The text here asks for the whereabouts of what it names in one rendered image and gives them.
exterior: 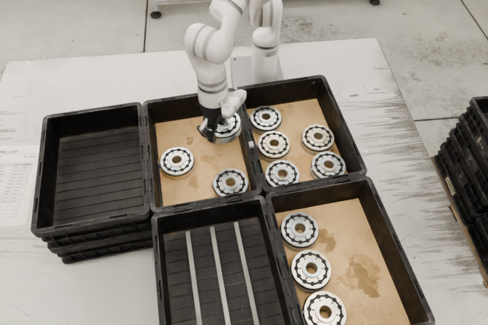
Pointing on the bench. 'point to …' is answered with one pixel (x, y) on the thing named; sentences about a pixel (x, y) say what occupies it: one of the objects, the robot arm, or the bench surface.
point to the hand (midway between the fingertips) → (216, 131)
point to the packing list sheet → (17, 182)
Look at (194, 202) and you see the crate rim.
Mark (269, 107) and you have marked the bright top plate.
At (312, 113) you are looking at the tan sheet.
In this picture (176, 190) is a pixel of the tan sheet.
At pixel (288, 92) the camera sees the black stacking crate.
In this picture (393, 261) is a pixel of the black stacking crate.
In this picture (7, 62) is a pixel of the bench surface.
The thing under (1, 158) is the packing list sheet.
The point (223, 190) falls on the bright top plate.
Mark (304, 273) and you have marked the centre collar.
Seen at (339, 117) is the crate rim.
